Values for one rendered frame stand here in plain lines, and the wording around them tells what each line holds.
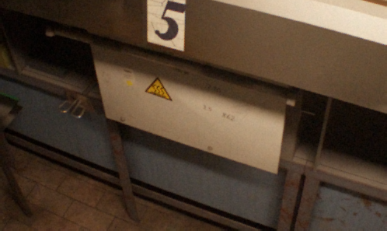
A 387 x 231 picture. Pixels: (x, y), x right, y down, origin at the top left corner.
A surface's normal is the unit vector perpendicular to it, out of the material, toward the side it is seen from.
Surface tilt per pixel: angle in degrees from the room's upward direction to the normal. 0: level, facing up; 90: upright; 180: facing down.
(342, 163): 0
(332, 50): 80
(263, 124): 90
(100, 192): 0
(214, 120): 90
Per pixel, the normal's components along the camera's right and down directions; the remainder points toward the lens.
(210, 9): -0.43, 0.52
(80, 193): -0.04, -0.70
